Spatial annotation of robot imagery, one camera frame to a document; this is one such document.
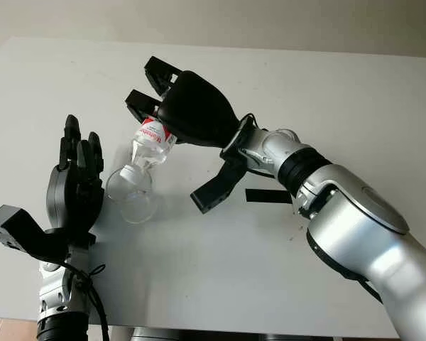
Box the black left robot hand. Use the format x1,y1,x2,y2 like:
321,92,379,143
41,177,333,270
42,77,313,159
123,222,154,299
45,114,106,250

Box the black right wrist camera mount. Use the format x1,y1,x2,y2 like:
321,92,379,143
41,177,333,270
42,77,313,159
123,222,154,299
190,119,257,215

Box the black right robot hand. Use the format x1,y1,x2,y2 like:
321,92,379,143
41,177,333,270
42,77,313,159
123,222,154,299
124,55,243,148

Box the dark grey robot torso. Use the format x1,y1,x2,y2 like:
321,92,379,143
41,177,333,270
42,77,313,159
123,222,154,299
108,325,401,341

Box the black tape strip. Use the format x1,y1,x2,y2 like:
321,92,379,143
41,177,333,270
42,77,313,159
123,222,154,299
245,188,294,205

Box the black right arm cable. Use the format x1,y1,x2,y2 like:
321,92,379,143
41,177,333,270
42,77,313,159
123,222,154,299
340,268,384,303

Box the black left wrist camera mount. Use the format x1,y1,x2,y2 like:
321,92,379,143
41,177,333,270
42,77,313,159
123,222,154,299
0,205,97,264

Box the clear water bottle red label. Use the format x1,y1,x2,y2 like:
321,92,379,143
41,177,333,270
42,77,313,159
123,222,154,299
119,117,179,180

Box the clear glass cup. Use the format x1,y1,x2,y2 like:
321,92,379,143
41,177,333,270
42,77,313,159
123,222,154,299
105,163,155,224

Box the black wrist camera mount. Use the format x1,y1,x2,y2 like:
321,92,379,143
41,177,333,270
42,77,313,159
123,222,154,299
0,205,97,264
190,119,257,215

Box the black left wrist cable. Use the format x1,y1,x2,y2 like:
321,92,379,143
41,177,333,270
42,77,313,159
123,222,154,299
60,261,111,341

